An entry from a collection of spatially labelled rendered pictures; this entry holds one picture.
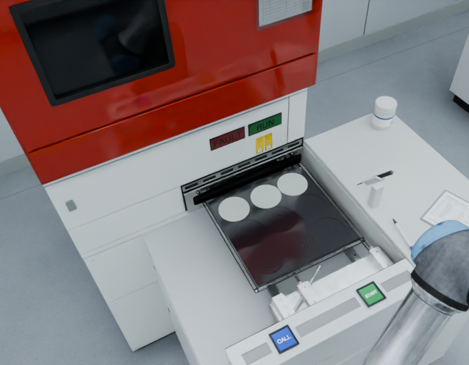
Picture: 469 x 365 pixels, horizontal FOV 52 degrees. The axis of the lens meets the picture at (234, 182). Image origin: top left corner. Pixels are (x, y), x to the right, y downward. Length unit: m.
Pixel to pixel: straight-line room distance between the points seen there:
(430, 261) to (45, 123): 0.86
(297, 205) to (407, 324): 0.68
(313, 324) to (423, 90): 2.52
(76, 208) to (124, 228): 0.20
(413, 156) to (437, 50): 2.38
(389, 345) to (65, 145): 0.84
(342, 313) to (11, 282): 1.88
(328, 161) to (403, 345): 0.76
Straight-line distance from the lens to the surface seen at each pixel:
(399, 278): 1.38
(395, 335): 1.01
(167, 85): 1.21
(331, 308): 1.30
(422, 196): 1.56
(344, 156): 1.62
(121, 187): 1.45
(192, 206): 1.60
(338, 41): 3.73
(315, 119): 3.22
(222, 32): 1.20
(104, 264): 1.69
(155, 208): 1.56
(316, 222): 1.52
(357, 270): 1.46
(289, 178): 1.63
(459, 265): 0.93
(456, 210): 1.55
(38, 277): 2.71
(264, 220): 1.52
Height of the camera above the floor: 2.11
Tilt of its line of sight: 48 degrees down
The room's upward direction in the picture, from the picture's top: 5 degrees counter-clockwise
